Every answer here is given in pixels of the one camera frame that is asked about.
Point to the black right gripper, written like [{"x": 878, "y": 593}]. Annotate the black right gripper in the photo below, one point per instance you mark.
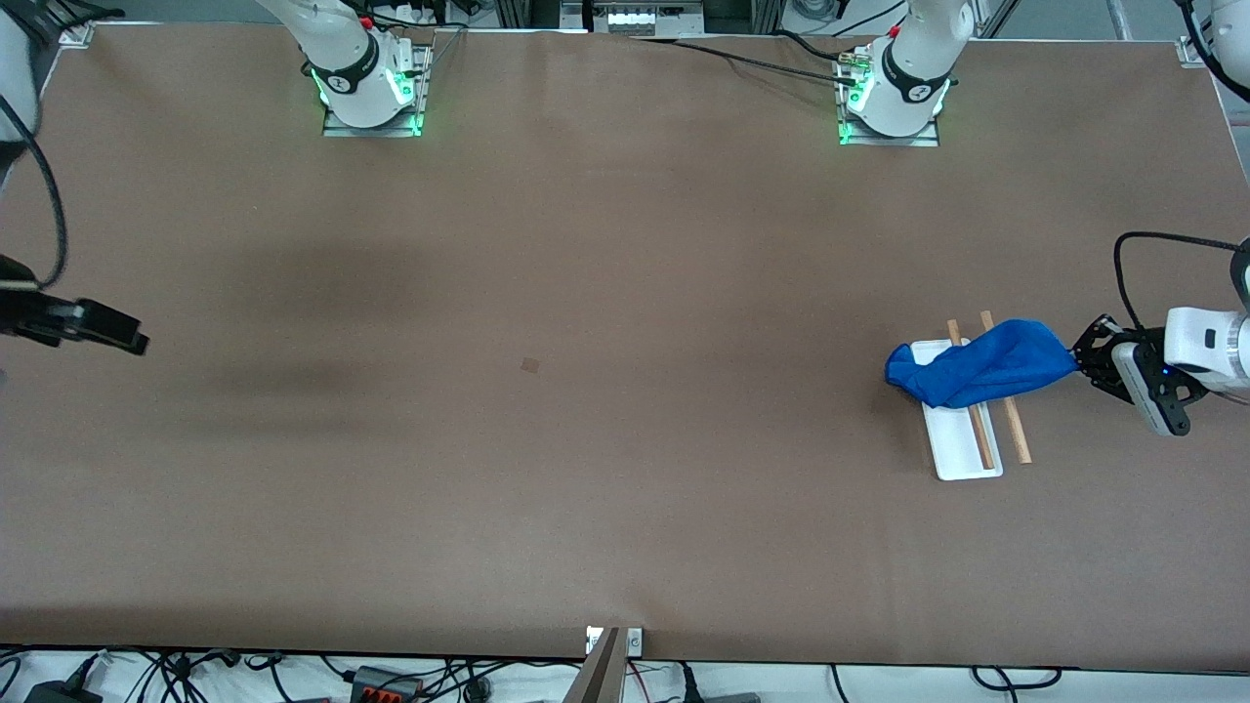
[{"x": 31, "y": 316}]

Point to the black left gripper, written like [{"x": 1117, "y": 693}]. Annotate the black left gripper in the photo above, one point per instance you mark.
[{"x": 1101, "y": 351}]

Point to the blue microfibre towel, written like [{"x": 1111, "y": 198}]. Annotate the blue microfibre towel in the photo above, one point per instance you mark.
[{"x": 986, "y": 366}]

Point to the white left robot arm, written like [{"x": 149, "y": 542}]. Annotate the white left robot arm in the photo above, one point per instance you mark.
[{"x": 913, "y": 68}]

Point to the wooden rack rod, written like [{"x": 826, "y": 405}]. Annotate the wooden rack rod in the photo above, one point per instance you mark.
[
  {"x": 981, "y": 434},
  {"x": 1018, "y": 430}
]

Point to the white towel rack base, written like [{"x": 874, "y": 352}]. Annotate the white towel rack base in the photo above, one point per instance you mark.
[{"x": 957, "y": 444}]

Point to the black power adapter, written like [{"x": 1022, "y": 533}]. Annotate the black power adapter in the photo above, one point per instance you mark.
[{"x": 63, "y": 693}]

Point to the black orange power strip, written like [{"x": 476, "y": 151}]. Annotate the black orange power strip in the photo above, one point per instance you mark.
[{"x": 386, "y": 685}]

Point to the white power strip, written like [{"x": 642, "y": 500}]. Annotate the white power strip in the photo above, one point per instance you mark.
[{"x": 635, "y": 20}]

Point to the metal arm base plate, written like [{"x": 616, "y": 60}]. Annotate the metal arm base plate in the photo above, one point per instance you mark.
[
  {"x": 391, "y": 130},
  {"x": 923, "y": 140}
]

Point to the aluminium frame corner profile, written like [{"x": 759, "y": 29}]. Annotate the aluminium frame corner profile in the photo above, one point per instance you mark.
[
  {"x": 76, "y": 34},
  {"x": 1191, "y": 51}
]

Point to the small metal bracket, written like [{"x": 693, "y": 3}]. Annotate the small metal bracket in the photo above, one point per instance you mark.
[{"x": 635, "y": 641}]

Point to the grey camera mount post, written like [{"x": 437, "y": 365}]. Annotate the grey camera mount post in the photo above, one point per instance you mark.
[{"x": 601, "y": 679}]

